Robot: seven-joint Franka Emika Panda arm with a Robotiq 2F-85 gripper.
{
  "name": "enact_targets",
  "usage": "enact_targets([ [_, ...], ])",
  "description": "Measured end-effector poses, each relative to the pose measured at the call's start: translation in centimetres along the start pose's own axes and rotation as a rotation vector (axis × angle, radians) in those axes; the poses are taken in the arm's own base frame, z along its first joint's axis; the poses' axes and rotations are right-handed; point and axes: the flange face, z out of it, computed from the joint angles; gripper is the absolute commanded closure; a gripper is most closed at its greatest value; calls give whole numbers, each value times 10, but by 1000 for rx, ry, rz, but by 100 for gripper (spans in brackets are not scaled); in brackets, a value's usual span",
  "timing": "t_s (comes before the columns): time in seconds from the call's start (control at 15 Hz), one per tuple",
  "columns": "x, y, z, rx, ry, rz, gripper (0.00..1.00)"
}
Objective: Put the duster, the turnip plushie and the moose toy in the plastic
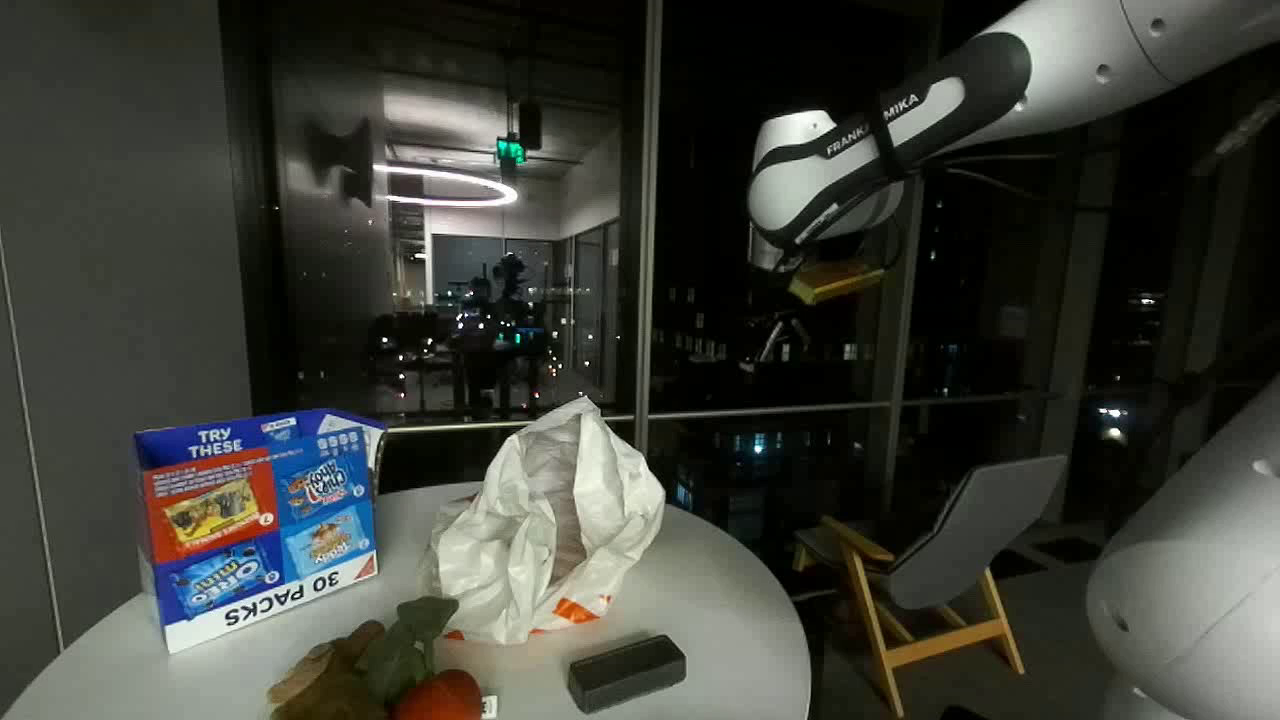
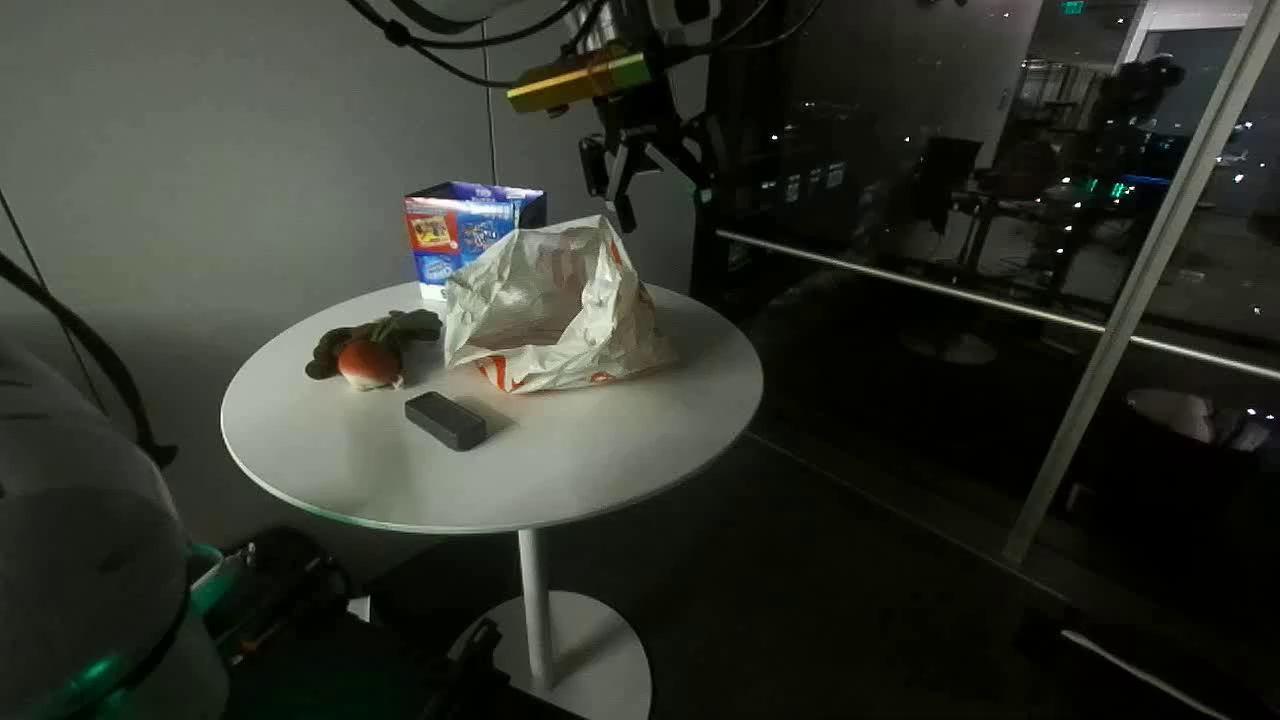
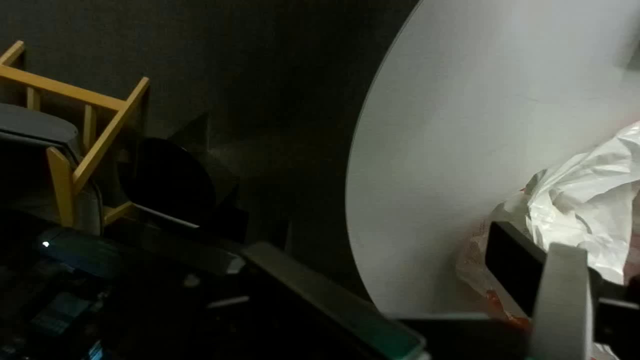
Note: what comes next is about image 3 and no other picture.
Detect white plastic bag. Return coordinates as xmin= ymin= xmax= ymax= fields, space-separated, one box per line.
xmin=455 ymin=119 xmax=640 ymax=328

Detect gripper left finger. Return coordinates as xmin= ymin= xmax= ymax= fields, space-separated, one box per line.
xmin=237 ymin=241 xmax=428 ymax=360

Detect wooden chair grey seat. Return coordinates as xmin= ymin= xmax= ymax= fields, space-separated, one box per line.
xmin=0 ymin=38 xmax=152 ymax=233

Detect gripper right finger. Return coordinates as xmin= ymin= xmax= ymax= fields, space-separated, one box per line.
xmin=484 ymin=219 xmax=595 ymax=360

